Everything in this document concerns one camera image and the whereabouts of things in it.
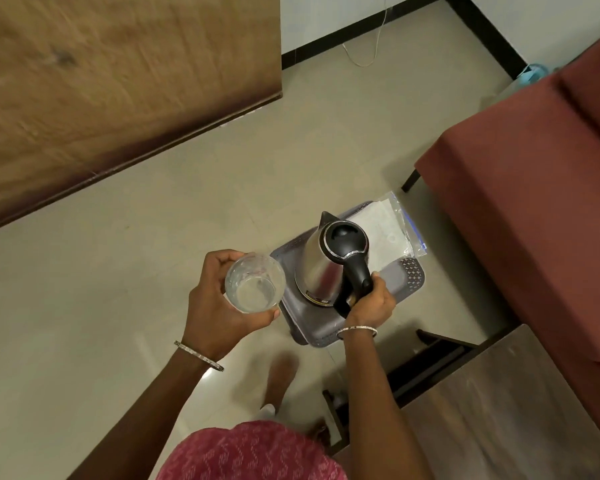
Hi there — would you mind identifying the person's left hand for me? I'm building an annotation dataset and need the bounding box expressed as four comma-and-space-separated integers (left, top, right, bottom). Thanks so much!
180, 249, 282, 364

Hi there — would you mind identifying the person's right hand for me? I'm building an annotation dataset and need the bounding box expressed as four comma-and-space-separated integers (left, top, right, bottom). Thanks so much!
339, 273, 397, 334

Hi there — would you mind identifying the clear drinking glass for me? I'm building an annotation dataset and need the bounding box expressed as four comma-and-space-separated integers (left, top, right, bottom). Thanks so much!
224, 252, 287, 315

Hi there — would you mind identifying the steel electric kettle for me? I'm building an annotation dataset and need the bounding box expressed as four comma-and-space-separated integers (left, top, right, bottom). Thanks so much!
293, 211, 376, 320

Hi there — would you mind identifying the person's left forearm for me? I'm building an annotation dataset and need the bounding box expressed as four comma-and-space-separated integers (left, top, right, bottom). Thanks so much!
67, 344, 222, 480

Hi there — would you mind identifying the person's right forearm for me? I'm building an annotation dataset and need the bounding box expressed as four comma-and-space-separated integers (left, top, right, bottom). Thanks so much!
338, 331, 434, 480

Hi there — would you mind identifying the grey plastic tray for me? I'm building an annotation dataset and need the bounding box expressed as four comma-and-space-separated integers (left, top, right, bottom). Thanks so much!
269, 200, 426, 348

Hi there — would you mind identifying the silver bangle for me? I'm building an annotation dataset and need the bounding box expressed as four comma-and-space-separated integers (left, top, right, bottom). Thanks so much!
336, 325, 379, 341
173, 340, 226, 373

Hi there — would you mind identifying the clear plastic zip bag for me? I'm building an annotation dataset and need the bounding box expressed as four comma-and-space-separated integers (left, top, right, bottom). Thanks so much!
352, 191, 429, 273

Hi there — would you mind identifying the person's foot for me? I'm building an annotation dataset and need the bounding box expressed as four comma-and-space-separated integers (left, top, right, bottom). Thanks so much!
261, 352, 301, 414

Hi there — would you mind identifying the person's pink patterned clothing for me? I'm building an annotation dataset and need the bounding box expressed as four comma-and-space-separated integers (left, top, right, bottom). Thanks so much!
155, 420, 349, 480

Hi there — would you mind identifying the maroon sofa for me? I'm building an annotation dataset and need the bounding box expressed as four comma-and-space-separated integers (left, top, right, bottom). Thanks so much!
400, 25, 600, 459

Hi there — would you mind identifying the dark wooden table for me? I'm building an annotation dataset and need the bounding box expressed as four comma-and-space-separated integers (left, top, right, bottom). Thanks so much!
322, 322, 600, 480

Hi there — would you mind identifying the light blue object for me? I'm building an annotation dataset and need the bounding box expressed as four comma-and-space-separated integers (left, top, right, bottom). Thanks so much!
515, 62, 552, 88

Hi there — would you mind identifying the brown wooden door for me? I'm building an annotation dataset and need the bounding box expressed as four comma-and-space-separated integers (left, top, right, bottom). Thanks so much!
0, 0, 285, 237

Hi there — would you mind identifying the white cable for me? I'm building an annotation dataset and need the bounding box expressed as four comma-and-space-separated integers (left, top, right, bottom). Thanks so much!
341, 0, 394, 68

